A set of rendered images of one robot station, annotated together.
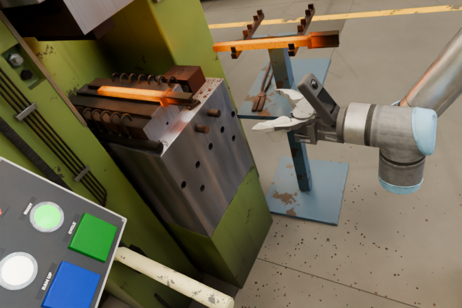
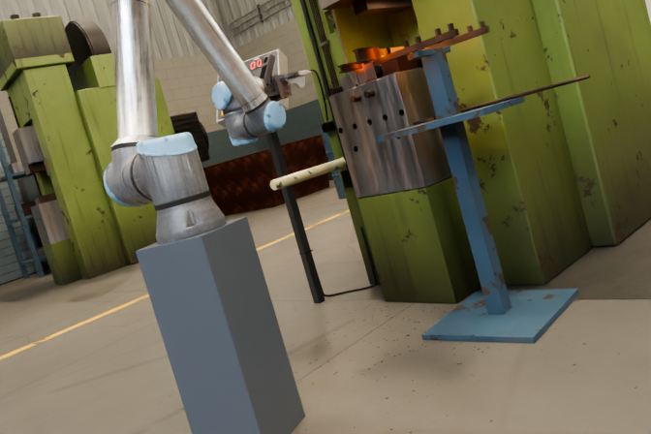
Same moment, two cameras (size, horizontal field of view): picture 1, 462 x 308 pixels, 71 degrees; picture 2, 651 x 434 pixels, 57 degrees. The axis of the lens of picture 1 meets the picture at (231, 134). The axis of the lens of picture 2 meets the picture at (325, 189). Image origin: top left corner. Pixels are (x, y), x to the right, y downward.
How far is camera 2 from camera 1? 2.58 m
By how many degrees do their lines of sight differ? 92
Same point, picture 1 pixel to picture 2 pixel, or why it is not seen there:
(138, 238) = not seen: hidden behind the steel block
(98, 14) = (328, 0)
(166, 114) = (356, 77)
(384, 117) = not seen: hidden behind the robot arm
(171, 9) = (431, 4)
